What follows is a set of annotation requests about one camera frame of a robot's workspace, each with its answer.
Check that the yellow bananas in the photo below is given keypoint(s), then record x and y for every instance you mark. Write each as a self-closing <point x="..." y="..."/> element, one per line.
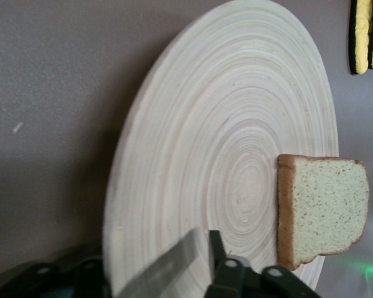
<point x="360" y="37"/>

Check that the round pale wooden plate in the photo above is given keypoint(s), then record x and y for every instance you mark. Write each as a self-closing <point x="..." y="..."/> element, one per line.
<point x="211" y="124"/>

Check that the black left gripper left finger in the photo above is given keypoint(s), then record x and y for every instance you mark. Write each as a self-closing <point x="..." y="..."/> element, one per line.
<point x="164" y="267"/>

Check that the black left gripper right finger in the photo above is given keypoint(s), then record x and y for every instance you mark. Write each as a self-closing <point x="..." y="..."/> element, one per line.
<point x="233" y="279"/>

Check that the brown-crusted bread slice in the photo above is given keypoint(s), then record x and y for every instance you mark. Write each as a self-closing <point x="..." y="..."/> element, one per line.
<point x="326" y="205"/>

